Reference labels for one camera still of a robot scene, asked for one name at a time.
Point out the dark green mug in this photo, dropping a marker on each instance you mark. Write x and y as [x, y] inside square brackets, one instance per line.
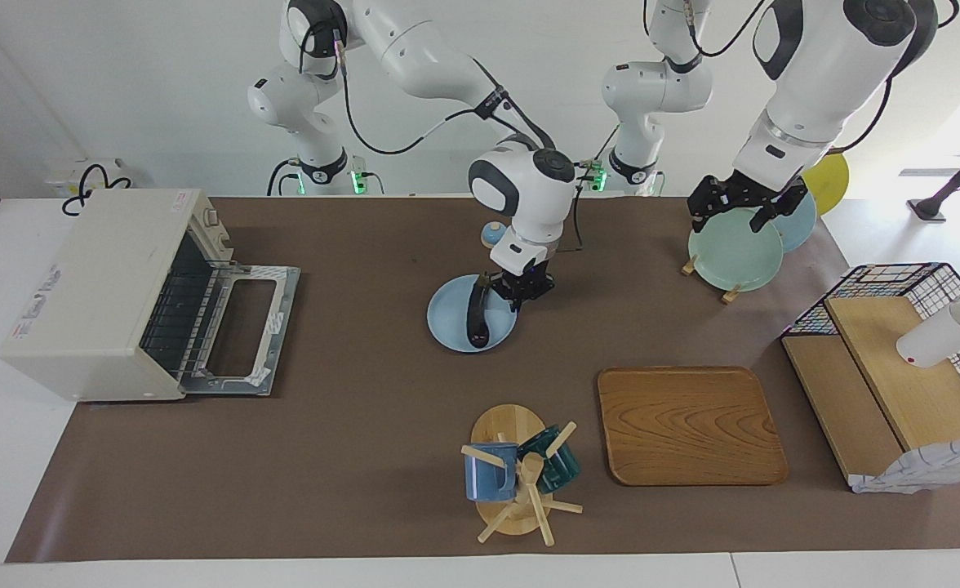
[557, 465]

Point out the light blue ceramic plate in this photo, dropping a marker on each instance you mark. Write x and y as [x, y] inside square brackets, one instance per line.
[451, 322]
[802, 224]

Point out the rectangular wooden tray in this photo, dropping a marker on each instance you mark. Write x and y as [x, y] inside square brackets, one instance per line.
[692, 425]

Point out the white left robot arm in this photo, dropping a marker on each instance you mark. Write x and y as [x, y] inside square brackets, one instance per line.
[823, 82]

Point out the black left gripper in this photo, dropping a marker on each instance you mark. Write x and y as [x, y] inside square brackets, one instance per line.
[745, 196]

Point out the wooden plate rack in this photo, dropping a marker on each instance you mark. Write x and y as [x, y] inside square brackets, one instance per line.
[731, 294]

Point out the black angled stand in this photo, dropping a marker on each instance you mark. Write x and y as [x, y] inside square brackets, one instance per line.
[929, 208]

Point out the stepped wooden shelf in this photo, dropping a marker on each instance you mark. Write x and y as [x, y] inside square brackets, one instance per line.
[921, 400]

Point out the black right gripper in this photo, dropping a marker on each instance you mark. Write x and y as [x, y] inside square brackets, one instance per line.
[525, 282]

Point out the glass oven door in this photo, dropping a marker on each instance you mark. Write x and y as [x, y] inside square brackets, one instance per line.
[277, 327]

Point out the beige toaster oven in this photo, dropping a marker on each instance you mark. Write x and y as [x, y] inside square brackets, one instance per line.
[96, 286]

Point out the pale green ceramic plate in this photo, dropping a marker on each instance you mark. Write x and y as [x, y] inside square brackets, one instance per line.
[733, 253]

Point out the white power strip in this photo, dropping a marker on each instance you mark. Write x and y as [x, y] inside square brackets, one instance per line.
[64, 175]

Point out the dark purple eggplant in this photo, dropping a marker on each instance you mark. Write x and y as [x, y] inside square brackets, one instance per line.
[477, 322]

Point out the wooden mug tree stand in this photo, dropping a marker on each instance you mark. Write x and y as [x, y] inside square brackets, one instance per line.
[508, 425]

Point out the brown table mat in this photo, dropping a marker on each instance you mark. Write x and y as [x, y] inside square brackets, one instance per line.
[366, 425]

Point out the white cup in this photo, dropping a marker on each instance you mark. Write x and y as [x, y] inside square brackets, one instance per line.
[937, 339]

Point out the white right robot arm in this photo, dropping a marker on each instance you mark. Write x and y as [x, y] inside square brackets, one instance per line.
[529, 196]

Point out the blue mug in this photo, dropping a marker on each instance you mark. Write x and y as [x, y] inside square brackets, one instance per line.
[488, 482]

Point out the yellow ceramic plate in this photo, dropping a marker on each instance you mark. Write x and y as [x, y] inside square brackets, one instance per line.
[829, 180]

